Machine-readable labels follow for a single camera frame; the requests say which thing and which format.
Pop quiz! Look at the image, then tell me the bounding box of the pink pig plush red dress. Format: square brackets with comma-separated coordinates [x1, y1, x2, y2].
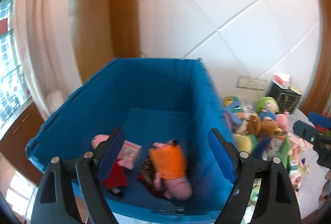
[91, 133, 135, 198]

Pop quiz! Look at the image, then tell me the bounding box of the pink pig plush toy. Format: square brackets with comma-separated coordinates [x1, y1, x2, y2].
[276, 112, 289, 131]

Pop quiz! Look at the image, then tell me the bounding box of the black gift box gold pattern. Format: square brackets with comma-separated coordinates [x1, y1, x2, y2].
[267, 82, 301, 114]

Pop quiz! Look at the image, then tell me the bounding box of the pink white small box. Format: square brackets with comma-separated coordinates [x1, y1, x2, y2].
[120, 140, 142, 165]

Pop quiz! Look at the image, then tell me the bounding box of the brown bear plush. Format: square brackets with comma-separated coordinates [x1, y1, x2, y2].
[246, 114, 283, 138]

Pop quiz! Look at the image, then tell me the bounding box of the red white tissue box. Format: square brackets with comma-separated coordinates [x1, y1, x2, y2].
[272, 73, 291, 89]

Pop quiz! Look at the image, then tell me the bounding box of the green hooded plush doll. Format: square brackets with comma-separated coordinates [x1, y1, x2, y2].
[255, 96, 279, 113]

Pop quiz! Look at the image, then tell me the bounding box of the pink pig plush orange dress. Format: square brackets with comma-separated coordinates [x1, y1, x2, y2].
[149, 139, 192, 200]

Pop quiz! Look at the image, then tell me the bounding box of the blue plastic storage bin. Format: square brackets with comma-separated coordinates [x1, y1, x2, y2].
[25, 58, 232, 223]

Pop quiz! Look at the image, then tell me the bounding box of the pink curtain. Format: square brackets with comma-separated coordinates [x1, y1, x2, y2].
[12, 0, 82, 119]

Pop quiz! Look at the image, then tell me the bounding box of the white wall socket panel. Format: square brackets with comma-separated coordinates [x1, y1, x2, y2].
[236, 76, 268, 91]

